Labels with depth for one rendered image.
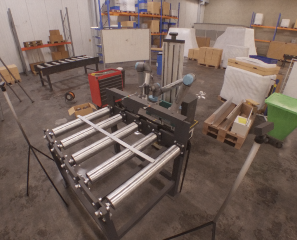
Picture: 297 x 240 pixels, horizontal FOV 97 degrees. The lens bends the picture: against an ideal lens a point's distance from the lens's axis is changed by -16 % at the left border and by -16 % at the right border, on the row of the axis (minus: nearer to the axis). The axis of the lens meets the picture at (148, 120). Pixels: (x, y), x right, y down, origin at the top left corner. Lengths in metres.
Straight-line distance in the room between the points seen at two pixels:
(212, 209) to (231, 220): 0.26
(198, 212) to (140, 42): 5.78
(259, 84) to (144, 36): 4.32
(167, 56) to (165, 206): 2.07
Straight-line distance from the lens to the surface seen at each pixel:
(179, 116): 1.48
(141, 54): 6.52
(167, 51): 2.45
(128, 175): 1.44
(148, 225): 2.05
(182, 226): 2.08
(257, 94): 4.46
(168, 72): 2.50
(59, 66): 6.53
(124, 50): 6.30
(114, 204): 1.17
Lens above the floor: 1.90
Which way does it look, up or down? 32 degrees down
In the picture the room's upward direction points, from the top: straight up
